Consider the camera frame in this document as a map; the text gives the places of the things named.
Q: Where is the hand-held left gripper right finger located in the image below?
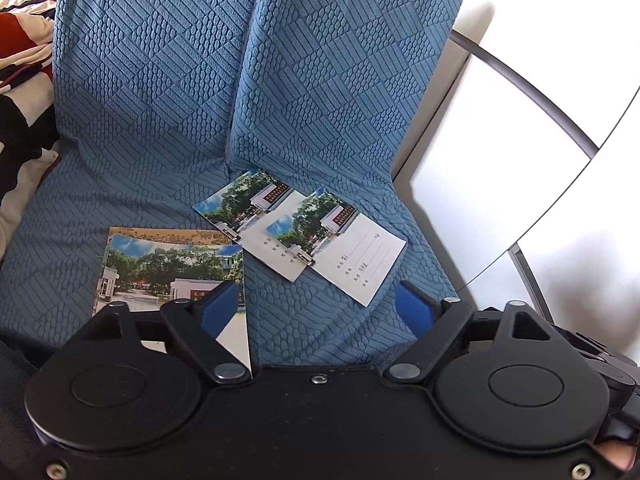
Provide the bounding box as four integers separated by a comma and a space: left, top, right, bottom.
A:
384, 280, 568, 386

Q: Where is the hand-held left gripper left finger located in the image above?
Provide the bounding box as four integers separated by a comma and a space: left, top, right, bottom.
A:
75, 280, 251, 386

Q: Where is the photo cover notebook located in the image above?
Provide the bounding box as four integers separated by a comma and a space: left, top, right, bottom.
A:
192, 167, 307, 256
264, 186, 407, 307
91, 233, 252, 372

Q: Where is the golden patterned book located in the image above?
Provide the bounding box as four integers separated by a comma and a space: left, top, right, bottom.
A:
106, 226, 244, 251

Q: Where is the person's right hand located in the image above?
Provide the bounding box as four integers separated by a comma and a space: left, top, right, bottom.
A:
597, 440, 638, 472

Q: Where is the white cabinet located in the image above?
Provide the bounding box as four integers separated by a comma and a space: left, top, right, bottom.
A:
390, 0, 640, 351

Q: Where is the blue textured sofa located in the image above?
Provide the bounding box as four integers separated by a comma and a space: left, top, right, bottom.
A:
0, 0, 471, 368

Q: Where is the red white black checkered blanket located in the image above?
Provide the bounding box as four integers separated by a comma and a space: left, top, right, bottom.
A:
0, 0, 63, 261

